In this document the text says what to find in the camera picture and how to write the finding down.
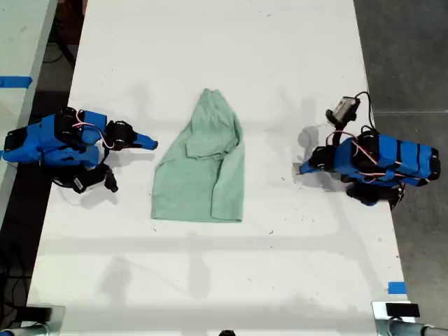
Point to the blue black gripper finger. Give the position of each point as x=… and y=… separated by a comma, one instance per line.
x=145, y=138
x=309, y=164
x=307, y=170
x=143, y=146

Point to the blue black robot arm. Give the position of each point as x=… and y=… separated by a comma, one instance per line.
x=392, y=161
x=45, y=140

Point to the pale green t-shirt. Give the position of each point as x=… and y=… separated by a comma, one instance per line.
x=199, y=175

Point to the long blue tape strip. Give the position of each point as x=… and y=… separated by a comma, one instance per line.
x=15, y=81

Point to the white side table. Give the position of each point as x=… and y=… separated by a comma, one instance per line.
x=21, y=42

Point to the short blue tape strip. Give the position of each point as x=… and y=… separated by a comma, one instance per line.
x=396, y=287

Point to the small black box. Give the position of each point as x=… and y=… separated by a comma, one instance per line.
x=38, y=311
x=402, y=309

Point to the round black object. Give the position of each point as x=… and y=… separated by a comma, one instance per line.
x=227, y=332

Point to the grey metal pipe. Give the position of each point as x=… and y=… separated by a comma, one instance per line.
x=413, y=329
x=28, y=329

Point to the black camera stalk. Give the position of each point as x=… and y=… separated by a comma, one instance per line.
x=337, y=127

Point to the grey camera box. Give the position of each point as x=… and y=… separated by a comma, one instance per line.
x=344, y=105

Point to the black camera box with label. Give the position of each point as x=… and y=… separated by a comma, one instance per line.
x=84, y=182

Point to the metal bracket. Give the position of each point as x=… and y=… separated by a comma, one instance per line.
x=378, y=313
x=59, y=316

